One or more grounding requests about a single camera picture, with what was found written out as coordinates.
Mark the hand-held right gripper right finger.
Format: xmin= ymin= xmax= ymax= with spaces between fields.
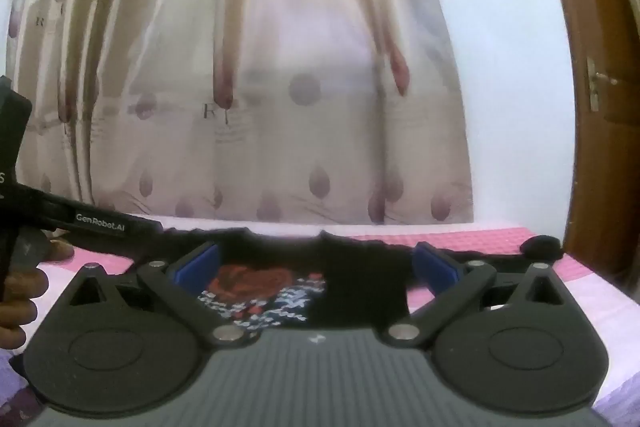
xmin=382 ymin=241 xmax=569 ymax=350

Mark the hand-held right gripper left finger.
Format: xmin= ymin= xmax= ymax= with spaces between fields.
xmin=67 ymin=241 xmax=251 ymax=349

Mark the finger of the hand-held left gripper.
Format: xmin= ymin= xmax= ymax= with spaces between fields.
xmin=43 ymin=195 xmax=164 ymax=239

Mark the black printed t-shirt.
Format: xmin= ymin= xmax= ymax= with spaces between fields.
xmin=75 ymin=227 xmax=564 ymax=339

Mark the person's left hand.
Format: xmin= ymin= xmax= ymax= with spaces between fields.
xmin=0 ymin=238 xmax=77 ymax=351

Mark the pink checked bedsheet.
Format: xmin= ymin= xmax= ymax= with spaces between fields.
xmin=0 ymin=216 xmax=640 ymax=427

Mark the dark purple cloth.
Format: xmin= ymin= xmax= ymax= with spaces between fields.
xmin=0 ymin=349 xmax=37 ymax=427

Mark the brown wooden door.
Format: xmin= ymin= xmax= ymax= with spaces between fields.
xmin=530 ymin=0 xmax=640 ymax=290

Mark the cream dotted curtain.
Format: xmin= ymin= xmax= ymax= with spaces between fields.
xmin=5 ymin=0 xmax=475 ymax=226

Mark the brass door handle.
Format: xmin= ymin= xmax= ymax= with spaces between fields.
xmin=585 ymin=56 xmax=623 ymax=112

